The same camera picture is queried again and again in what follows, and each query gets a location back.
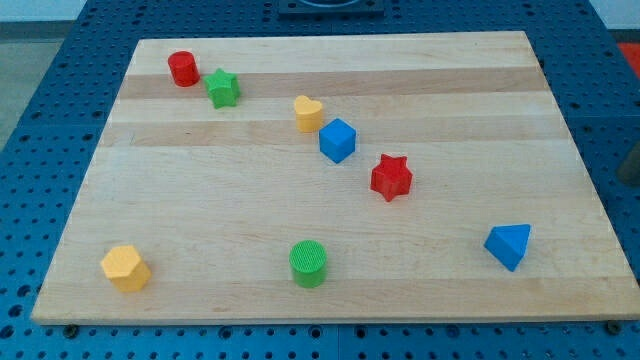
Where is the blue cube block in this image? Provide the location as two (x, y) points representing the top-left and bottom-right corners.
(319, 118), (357, 163)

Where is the green star block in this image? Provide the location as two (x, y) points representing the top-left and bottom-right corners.
(203, 68), (241, 109)

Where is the green cylinder block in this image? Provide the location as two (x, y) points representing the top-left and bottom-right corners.
(289, 239), (327, 288)

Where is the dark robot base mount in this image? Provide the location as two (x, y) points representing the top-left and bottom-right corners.
(276, 0), (385, 16)

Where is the wooden board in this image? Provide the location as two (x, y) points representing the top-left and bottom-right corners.
(32, 31), (639, 325)

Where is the red star block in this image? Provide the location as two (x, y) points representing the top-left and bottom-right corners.
(370, 154), (413, 202)

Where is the yellow heart block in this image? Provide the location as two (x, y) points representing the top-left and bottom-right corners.
(294, 95), (324, 133)

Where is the blue triangle block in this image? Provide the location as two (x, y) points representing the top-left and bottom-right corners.
(484, 224), (531, 272)

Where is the red cylinder block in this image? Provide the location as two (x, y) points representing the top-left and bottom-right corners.
(167, 51), (200, 87)

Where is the yellow hexagon block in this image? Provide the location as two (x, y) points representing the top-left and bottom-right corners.
(100, 245), (152, 292)

